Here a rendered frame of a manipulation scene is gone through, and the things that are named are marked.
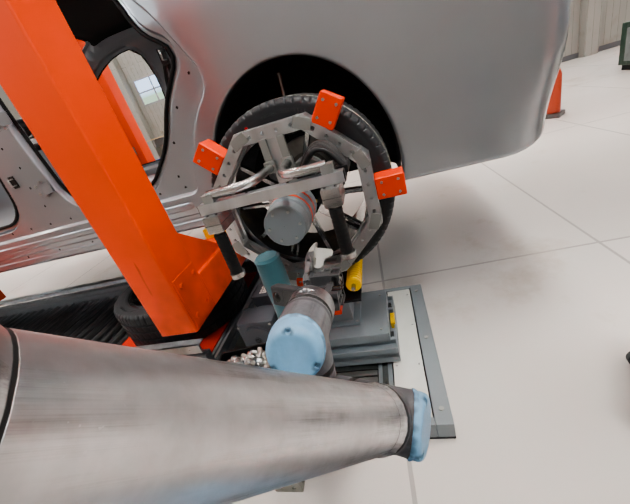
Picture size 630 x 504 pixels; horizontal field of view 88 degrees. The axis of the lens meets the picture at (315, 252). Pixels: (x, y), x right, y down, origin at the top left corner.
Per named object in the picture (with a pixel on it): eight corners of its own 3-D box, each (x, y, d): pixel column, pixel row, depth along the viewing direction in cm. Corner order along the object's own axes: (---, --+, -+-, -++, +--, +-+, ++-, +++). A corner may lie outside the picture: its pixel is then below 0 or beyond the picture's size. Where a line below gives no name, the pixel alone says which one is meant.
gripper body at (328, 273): (346, 295, 75) (341, 320, 63) (309, 298, 77) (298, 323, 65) (341, 264, 73) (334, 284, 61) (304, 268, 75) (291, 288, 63)
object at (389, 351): (395, 308, 167) (392, 293, 163) (401, 363, 136) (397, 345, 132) (304, 320, 180) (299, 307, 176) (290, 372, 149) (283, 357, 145)
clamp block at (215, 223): (236, 219, 98) (229, 203, 95) (224, 232, 90) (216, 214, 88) (221, 222, 99) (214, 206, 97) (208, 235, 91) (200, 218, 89)
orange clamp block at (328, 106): (334, 127, 100) (345, 97, 96) (332, 131, 94) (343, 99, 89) (313, 119, 100) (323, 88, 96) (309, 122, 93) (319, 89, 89)
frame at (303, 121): (391, 255, 118) (357, 94, 94) (392, 264, 112) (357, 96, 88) (255, 278, 132) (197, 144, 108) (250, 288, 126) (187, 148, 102)
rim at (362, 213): (358, 244, 146) (384, 126, 121) (356, 272, 125) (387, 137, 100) (249, 225, 149) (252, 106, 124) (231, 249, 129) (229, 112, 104)
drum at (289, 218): (323, 215, 114) (311, 177, 108) (314, 243, 96) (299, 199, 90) (286, 224, 118) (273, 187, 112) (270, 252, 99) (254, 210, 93)
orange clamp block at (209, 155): (233, 152, 109) (208, 138, 108) (224, 157, 102) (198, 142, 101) (226, 170, 112) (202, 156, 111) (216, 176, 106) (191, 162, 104)
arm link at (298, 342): (270, 389, 50) (254, 331, 47) (289, 344, 61) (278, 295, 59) (330, 386, 48) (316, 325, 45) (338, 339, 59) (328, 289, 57)
